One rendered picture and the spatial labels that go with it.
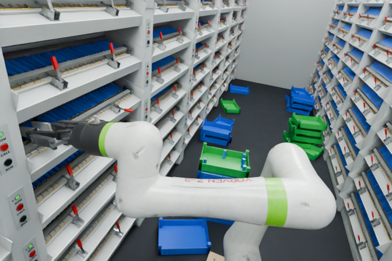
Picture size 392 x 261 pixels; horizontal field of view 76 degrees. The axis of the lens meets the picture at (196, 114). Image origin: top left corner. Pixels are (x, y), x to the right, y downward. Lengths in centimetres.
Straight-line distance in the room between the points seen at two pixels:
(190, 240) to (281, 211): 112
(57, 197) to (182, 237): 93
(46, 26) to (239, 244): 90
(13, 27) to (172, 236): 139
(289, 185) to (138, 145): 37
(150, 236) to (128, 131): 119
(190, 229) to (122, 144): 124
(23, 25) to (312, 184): 76
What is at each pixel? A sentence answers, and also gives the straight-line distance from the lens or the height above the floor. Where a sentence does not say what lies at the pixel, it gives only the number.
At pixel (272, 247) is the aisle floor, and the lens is 182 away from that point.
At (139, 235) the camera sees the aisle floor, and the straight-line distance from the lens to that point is 173.
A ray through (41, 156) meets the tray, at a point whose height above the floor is 88.
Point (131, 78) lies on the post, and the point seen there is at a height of 97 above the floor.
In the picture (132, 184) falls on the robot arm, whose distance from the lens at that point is 61.
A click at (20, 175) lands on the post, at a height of 89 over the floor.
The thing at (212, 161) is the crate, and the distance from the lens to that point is 164.
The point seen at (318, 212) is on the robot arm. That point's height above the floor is 94.
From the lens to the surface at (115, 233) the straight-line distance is 157.
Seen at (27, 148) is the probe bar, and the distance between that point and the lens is 85.
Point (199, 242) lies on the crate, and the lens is 171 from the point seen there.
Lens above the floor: 136
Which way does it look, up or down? 26 degrees down
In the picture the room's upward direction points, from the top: 7 degrees clockwise
